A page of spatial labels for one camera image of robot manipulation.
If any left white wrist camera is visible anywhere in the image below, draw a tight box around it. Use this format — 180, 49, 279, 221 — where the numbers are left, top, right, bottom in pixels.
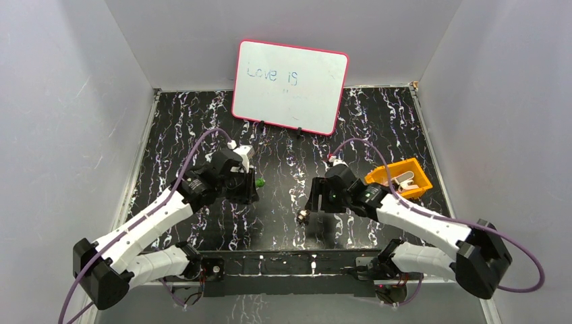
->
233, 145, 255, 173

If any green water faucet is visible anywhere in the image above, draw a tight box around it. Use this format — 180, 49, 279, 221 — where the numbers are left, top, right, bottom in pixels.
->
255, 178, 265, 188

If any orange parts bin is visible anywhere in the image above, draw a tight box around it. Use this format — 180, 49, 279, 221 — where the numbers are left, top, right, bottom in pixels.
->
364, 158, 433, 199

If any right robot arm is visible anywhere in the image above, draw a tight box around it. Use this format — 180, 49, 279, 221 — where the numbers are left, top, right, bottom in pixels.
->
296, 163, 512, 300

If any pink framed whiteboard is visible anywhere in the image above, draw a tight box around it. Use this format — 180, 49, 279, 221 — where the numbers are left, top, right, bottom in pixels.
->
231, 39, 349, 136

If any silver hex nut fitting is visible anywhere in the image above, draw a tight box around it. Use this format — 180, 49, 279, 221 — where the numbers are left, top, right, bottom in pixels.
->
295, 210, 310, 225

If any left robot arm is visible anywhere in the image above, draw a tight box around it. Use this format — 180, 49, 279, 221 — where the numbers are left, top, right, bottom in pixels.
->
73, 145, 259, 310

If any white part in bin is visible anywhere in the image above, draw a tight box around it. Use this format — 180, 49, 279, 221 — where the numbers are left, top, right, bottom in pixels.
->
392, 171, 420, 194

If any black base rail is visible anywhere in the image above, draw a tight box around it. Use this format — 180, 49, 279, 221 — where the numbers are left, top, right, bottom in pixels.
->
202, 249, 390, 297

